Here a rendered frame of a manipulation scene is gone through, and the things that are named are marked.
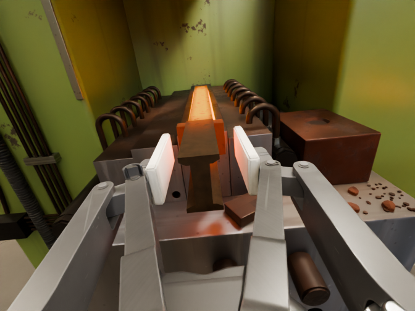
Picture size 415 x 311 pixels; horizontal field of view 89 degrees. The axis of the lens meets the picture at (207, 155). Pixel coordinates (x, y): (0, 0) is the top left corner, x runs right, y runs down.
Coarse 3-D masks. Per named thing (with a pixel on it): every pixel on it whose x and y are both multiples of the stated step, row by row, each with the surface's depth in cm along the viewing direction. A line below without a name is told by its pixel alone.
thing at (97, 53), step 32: (0, 0) 28; (32, 0) 28; (64, 0) 31; (96, 0) 41; (0, 32) 30; (32, 32) 30; (64, 32) 30; (96, 32) 40; (128, 32) 59; (32, 64) 32; (96, 64) 39; (128, 64) 56; (32, 96) 34; (64, 96) 34; (96, 96) 38; (128, 96) 54; (0, 128) 36; (64, 128) 36; (64, 160) 38; (64, 192) 41; (32, 256) 49
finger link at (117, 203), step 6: (144, 162) 17; (144, 168) 16; (144, 174) 15; (114, 186) 14; (120, 186) 14; (120, 192) 13; (150, 192) 14; (114, 198) 13; (120, 198) 13; (150, 198) 14; (108, 204) 13; (114, 204) 13; (120, 204) 13; (108, 210) 13; (114, 210) 13; (120, 210) 13; (108, 216) 13
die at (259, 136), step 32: (192, 96) 44; (224, 96) 45; (128, 128) 34; (160, 128) 29; (224, 128) 23; (256, 128) 24; (96, 160) 24; (128, 160) 23; (224, 160) 24; (224, 192) 26
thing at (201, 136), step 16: (208, 96) 37; (192, 112) 28; (208, 112) 27; (192, 128) 18; (208, 128) 18; (192, 144) 15; (208, 144) 14; (224, 144) 21; (192, 160) 13; (208, 160) 13; (192, 176) 14; (208, 176) 14; (192, 192) 16; (208, 192) 14; (192, 208) 15; (208, 208) 15
